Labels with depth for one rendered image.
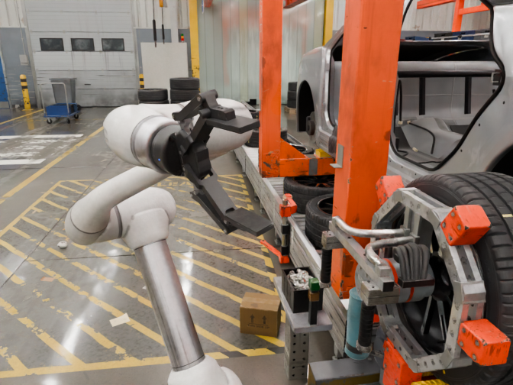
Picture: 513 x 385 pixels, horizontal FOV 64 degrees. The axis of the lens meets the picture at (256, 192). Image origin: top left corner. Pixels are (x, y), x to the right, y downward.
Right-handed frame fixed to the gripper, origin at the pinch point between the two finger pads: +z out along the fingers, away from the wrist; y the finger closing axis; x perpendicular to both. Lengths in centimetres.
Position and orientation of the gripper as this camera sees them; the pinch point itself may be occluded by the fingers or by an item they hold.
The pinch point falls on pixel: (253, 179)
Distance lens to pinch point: 50.1
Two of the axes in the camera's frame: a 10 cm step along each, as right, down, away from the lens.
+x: -7.7, 3.7, -5.2
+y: 1.4, 8.9, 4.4
